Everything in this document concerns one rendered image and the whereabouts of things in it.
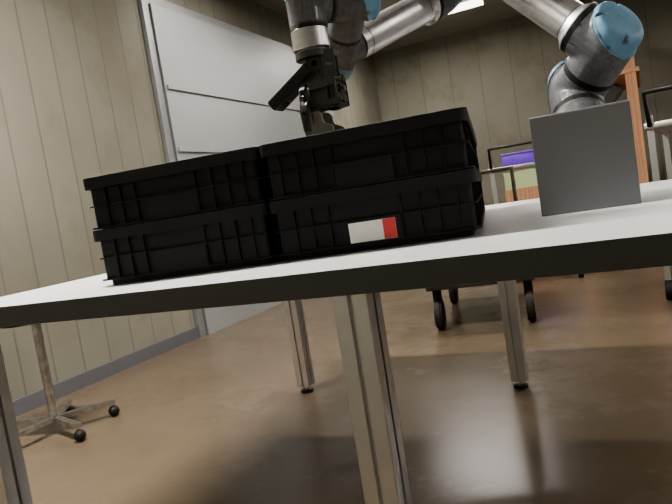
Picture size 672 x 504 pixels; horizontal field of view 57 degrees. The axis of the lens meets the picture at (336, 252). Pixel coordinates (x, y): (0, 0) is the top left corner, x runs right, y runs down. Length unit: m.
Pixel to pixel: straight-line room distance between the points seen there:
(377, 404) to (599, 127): 0.75
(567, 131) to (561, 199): 0.14
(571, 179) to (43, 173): 3.01
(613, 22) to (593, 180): 0.33
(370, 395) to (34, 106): 3.16
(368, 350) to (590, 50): 0.83
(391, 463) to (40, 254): 2.93
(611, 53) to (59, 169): 3.11
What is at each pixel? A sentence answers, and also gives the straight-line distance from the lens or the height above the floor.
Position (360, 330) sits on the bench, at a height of 0.60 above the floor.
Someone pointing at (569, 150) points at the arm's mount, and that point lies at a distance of 1.39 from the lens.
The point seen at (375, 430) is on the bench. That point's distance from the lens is 1.02.
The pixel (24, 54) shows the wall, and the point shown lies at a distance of 3.95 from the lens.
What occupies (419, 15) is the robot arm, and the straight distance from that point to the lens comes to 1.59.
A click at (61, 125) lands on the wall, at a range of 3.97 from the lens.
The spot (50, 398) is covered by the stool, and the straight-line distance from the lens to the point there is 3.02.
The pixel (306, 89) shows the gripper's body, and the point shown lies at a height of 1.03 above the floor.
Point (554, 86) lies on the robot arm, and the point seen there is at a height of 0.98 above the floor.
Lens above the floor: 0.79
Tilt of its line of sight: 4 degrees down
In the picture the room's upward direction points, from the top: 9 degrees counter-clockwise
